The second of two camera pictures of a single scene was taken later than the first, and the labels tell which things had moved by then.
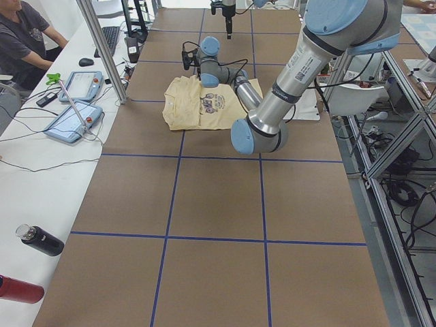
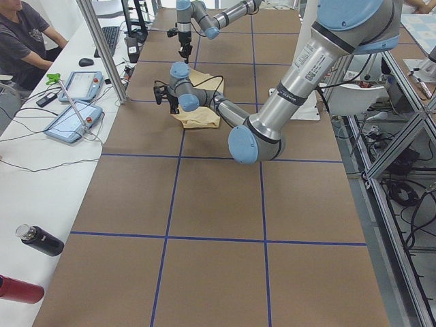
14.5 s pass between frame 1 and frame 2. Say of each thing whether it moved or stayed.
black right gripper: moved
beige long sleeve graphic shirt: moved
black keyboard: stayed
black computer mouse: stayed
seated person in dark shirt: stayed
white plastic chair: stayed
